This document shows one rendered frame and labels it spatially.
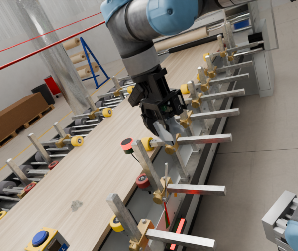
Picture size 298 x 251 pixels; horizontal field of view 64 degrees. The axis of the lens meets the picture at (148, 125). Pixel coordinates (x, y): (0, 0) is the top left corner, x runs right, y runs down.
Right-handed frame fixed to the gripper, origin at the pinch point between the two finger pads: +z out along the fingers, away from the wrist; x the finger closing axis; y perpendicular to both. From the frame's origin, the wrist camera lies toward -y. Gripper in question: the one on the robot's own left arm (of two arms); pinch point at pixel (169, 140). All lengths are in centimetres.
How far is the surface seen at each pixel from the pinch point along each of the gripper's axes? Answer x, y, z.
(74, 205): -29, -67, 40
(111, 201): -17.5, -26.1, 22.4
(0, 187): -67, -171, 48
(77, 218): -31, -59, 42
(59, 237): -35.6, -13.8, 11.9
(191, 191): 15, -26, 47
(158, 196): 3, -36, 45
